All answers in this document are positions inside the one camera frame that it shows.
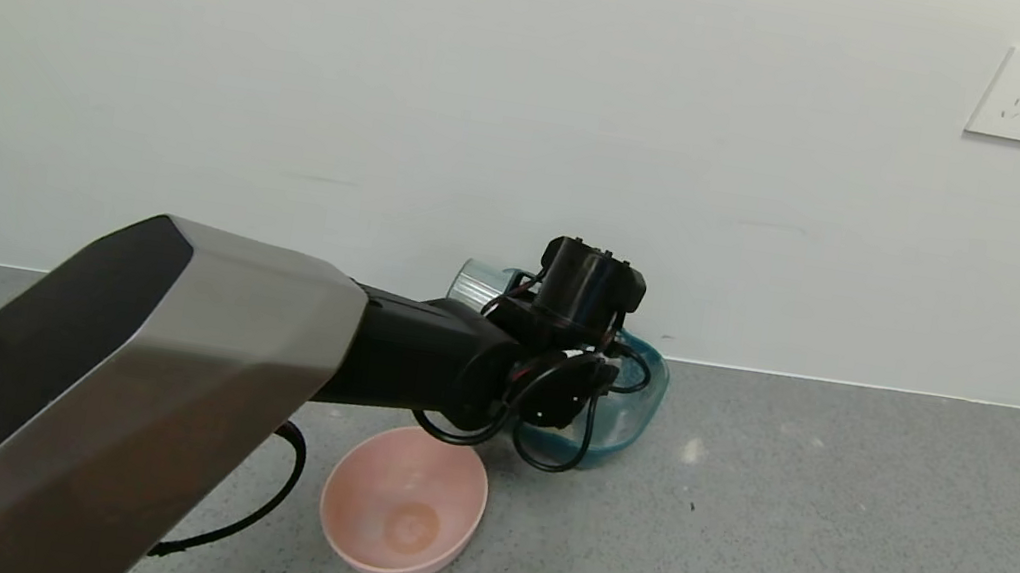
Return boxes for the translucent ribbed plastic cup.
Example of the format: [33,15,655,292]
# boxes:
[445,256,529,321]

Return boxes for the pink round bowl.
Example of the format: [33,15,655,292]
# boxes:
[311,414,498,573]

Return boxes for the thin black camera cable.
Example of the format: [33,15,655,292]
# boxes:
[406,313,659,486]

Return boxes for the teal square bowl with handles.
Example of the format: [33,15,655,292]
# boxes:
[505,314,676,479]

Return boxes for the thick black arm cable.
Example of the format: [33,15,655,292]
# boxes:
[146,403,312,573]

